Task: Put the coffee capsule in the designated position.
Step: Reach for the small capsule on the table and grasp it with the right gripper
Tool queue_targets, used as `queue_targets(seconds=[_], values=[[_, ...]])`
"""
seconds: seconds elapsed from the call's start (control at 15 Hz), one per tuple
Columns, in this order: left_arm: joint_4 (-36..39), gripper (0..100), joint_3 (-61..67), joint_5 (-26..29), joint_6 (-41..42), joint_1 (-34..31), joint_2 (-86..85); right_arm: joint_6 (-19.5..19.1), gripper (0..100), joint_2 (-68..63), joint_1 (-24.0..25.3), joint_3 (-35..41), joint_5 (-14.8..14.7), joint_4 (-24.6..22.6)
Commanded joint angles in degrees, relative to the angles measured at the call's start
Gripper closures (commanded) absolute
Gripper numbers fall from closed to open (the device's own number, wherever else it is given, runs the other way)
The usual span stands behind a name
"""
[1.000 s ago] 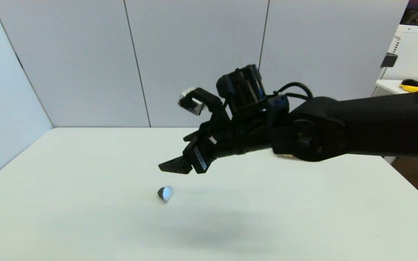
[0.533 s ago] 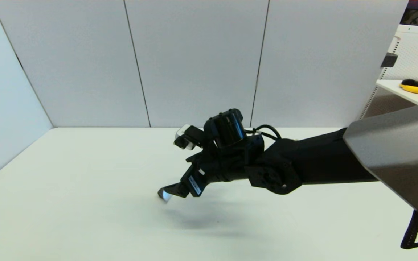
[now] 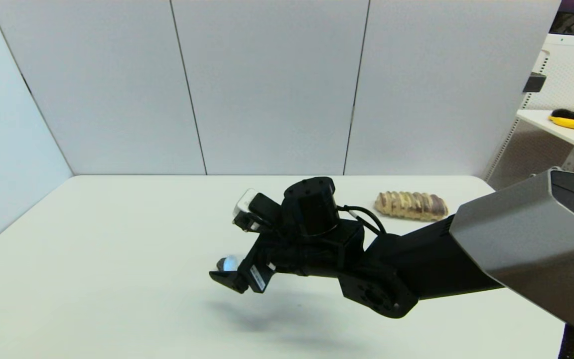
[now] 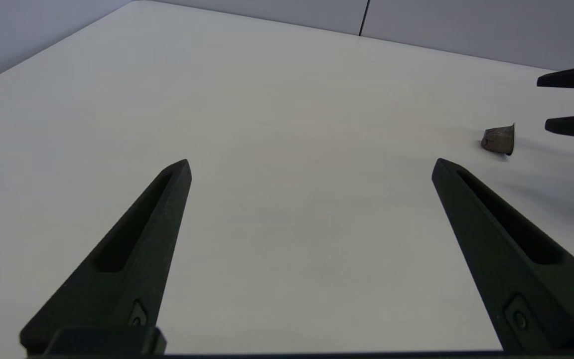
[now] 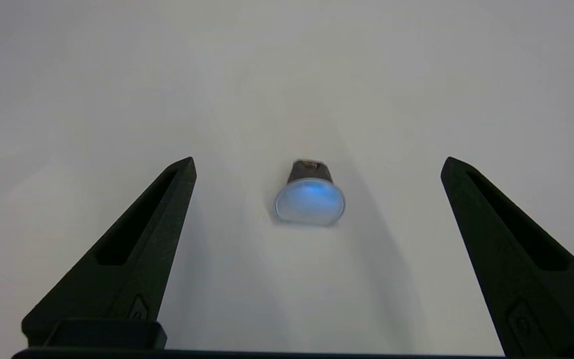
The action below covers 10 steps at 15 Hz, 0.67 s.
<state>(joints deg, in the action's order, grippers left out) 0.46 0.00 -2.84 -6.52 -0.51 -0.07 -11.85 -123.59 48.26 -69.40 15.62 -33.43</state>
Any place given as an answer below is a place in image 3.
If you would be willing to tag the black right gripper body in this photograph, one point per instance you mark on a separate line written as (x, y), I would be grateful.
(297, 254)

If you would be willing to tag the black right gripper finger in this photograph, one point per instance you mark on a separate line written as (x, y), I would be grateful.
(229, 280)
(248, 259)

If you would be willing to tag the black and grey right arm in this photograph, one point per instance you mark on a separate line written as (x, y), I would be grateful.
(516, 239)

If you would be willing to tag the braided brown bread loaf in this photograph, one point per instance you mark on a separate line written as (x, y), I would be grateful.
(411, 206)

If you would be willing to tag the white side table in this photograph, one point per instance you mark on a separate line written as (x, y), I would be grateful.
(541, 119)

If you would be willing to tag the yellow and black object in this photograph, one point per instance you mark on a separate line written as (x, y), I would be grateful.
(571, 122)

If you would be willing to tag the black bracket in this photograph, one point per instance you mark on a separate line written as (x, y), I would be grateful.
(534, 82)

